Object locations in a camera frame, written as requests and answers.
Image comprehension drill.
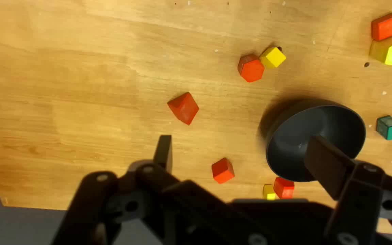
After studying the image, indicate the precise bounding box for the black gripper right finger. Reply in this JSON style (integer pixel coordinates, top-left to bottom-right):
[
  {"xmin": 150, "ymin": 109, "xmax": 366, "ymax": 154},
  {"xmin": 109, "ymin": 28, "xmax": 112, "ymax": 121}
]
[{"xmin": 304, "ymin": 135, "xmax": 392, "ymax": 245}]

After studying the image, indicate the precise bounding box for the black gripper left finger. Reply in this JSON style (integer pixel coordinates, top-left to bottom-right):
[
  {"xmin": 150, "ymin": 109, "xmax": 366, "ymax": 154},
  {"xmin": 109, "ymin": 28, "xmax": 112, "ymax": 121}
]
[{"xmin": 52, "ymin": 133, "xmax": 275, "ymax": 245}]

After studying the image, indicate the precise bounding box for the red square prism block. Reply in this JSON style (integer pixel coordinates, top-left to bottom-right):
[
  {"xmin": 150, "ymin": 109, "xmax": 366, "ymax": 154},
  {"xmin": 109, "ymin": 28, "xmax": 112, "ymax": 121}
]
[{"xmin": 273, "ymin": 175, "xmax": 297, "ymax": 200}]

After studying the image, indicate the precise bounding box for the small red cube block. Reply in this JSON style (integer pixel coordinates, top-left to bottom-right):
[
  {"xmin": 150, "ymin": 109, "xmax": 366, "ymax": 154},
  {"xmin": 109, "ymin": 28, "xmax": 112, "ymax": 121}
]
[{"xmin": 210, "ymin": 156, "xmax": 237, "ymax": 185}]

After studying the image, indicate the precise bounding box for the red wedge block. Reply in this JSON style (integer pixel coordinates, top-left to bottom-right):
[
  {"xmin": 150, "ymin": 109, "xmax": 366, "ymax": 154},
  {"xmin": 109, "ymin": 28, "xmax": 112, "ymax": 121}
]
[{"xmin": 166, "ymin": 91, "xmax": 202, "ymax": 126}]

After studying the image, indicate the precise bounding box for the small yellow cube block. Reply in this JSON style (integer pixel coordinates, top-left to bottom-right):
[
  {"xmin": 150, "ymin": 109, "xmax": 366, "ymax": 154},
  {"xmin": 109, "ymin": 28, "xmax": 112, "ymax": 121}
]
[{"xmin": 260, "ymin": 43, "xmax": 289, "ymax": 69}]

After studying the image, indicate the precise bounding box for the red hexagonal block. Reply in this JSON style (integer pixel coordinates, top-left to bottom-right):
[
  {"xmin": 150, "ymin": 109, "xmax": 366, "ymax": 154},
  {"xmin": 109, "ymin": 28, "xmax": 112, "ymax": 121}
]
[{"xmin": 237, "ymin": 53, "xmax": 267, "ymax": 84}]

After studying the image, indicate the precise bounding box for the black bowl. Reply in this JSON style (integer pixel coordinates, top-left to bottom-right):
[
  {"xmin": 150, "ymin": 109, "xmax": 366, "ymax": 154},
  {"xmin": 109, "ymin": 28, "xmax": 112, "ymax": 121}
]
[{"xmin": 258, "ymin": 99, "xmax": 369, "ymax": 182}]

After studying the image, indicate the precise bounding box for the small green cube block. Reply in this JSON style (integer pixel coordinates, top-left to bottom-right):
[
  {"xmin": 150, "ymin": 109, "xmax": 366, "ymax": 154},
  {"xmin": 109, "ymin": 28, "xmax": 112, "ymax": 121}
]
[{"xmin": 375, "ymin": 114, "xmax": 392, "ymax": 141}]

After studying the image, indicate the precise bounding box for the thin yellow rectangular block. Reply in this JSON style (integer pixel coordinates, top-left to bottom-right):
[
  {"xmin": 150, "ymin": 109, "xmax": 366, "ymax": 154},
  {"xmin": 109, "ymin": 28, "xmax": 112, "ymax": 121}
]
[{"xmin": 262, "ymin": 182, "xmax": 281, "ymax": 201}]

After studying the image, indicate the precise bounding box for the flat red rectangular block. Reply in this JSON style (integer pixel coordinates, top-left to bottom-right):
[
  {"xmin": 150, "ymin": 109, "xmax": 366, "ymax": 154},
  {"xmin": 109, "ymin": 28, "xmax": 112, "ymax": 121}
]
[{"xmin": 371, "ymin": 11, "xmax": 392, "ymax": 42}]

